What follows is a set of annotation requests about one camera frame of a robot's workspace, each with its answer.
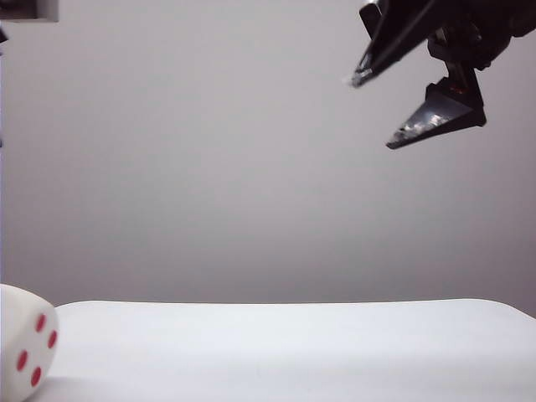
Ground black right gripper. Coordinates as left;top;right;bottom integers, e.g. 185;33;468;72
341;0;536;151

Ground white dice with red dots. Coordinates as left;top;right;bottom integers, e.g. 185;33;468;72
0;283;59;402

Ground grey box fixture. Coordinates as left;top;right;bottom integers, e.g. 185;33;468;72
0;0;60;23

